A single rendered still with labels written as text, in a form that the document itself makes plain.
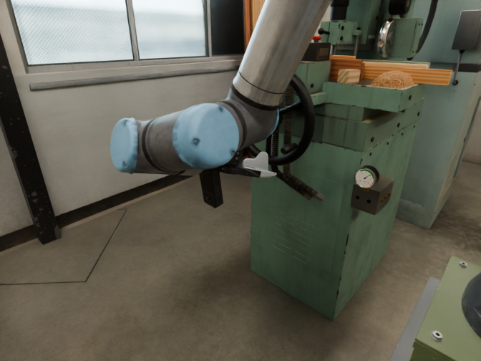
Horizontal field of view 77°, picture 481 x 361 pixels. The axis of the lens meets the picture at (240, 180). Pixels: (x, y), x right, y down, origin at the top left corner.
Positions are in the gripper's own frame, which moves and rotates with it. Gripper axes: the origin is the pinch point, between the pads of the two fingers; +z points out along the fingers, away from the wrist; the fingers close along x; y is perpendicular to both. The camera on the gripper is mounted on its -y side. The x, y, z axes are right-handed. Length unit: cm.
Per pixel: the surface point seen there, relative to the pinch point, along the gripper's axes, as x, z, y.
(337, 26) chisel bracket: 4, 30, 47
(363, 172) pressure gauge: -18.4, 26.6, 5.5
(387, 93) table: -18.7, 25.2, 27.4
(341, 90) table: -5.4, 25.5, 26.8
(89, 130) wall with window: 132, 16, -13
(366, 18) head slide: 1, 42, 54
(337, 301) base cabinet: -15, 53, -46
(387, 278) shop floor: -22, 93, -42
